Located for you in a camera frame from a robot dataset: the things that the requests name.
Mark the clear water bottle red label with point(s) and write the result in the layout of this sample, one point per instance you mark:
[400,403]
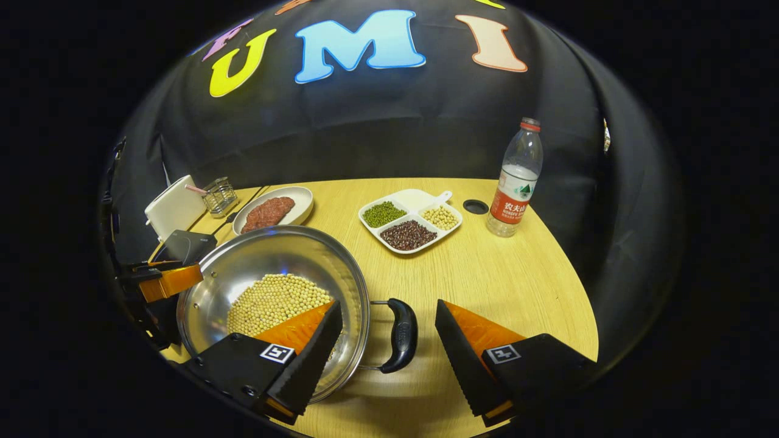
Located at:
[514,194]

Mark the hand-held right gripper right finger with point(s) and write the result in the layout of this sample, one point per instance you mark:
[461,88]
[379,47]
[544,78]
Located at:
[459,365]

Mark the black backdrop cloth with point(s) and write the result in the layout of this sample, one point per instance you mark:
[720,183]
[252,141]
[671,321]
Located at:
[395,121]

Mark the white divided dish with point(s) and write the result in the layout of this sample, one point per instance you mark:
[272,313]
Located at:
[414,198]

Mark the dark red beans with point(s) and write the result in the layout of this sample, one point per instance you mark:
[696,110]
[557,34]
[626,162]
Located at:
[408,235]

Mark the green mung beans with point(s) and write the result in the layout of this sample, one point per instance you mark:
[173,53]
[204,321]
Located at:
[383,214]

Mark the white oval plate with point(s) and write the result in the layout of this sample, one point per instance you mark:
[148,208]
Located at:
[302,204]

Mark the pile of soybeans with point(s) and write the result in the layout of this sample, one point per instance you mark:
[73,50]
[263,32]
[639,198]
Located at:
[274,301]

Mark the small soybean portion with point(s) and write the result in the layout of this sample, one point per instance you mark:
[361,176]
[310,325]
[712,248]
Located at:
[440,218]

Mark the black induction cooktop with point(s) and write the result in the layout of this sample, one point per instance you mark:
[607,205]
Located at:
[185,246]

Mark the white toaster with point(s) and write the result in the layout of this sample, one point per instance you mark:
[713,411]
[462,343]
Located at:
[173,210]

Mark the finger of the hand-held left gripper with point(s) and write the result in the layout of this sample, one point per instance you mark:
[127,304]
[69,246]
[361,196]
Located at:
[173,281]

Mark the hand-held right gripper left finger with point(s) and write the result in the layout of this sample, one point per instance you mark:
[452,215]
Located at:
[313,359]

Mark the red meat slice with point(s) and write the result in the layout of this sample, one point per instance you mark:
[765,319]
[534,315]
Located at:
[268,214]

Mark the pink stick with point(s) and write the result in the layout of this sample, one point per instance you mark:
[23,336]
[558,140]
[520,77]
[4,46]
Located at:
[195,190]

